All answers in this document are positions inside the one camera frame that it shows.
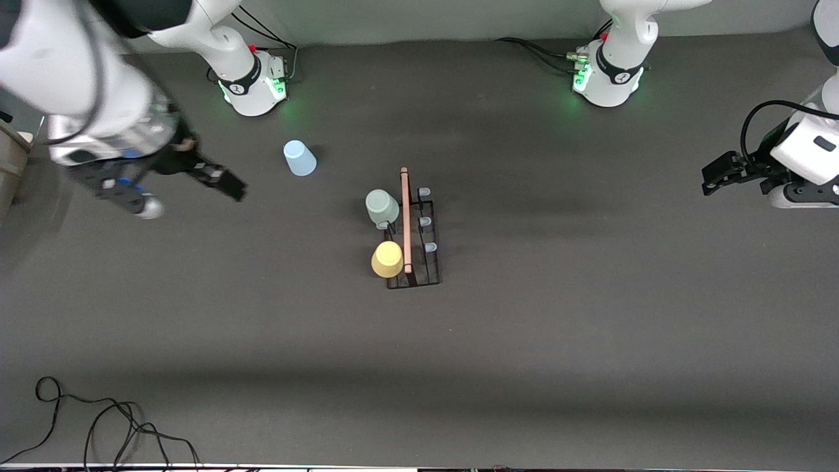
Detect black wire cup holder rack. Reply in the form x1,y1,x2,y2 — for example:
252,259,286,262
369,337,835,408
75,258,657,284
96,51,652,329
382,167,444,289

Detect black arm base cables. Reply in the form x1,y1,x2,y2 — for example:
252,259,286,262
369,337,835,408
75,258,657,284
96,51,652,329
495,37,585,74
206,7,300,85

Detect black loose floor cable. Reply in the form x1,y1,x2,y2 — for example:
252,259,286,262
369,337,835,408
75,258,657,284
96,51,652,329
0,376,201,470

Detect yellow plastic cup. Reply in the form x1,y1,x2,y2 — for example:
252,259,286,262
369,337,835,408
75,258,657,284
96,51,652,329
371,241,405,279

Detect light blue plastic cup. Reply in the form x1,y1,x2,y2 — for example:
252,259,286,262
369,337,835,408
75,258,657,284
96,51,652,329
283,140,318,177

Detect dark grey table mat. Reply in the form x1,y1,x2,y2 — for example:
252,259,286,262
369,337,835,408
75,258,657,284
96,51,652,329
0,26,839,469

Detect pale green plastic cup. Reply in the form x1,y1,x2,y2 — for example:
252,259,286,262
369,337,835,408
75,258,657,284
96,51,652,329
365,189,401,229

